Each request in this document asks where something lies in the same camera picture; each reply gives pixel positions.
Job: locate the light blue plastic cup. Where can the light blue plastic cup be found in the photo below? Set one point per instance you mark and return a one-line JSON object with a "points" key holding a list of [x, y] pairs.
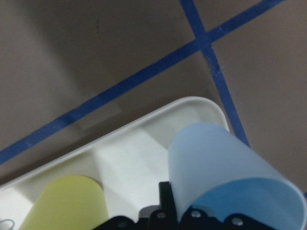
{"points": [[209, 167]]}

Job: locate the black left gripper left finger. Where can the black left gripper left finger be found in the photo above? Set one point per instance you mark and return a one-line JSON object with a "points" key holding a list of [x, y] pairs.
{"points": [[157, 217]]}

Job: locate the cream plastic tray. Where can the cream plastic tray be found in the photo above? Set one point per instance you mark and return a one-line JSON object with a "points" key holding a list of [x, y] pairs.
{"points": [[129, 162]]}

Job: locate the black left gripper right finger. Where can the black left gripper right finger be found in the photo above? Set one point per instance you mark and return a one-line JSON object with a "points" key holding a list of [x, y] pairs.
{"points": [[197, 219]]}

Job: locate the yellow plastic cup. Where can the yellow plastic cup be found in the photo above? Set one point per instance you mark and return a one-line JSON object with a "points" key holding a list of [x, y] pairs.
{"points": [[72, 202]]}

